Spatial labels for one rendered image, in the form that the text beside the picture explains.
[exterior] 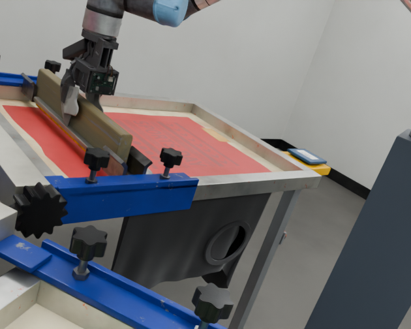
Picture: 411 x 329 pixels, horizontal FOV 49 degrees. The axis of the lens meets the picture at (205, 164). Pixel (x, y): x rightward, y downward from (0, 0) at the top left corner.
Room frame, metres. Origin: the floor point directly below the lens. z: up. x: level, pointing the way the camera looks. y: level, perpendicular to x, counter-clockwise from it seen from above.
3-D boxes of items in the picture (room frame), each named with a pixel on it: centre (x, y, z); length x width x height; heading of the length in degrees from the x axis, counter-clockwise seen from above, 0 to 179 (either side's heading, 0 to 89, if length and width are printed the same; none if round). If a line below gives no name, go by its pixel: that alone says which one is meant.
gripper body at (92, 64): (0.94, 0.29, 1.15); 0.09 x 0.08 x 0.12; 47
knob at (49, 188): (0.55, 0.21, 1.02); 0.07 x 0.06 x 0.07; 137
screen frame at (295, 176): (1.12, 0.16, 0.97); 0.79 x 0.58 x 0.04; 137
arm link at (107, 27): (0.95, 0.29, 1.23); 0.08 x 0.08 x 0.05
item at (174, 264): (1.04, -0.01, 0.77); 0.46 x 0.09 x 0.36; 137
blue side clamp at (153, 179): (0.76, 0.12, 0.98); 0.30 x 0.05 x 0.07; 137
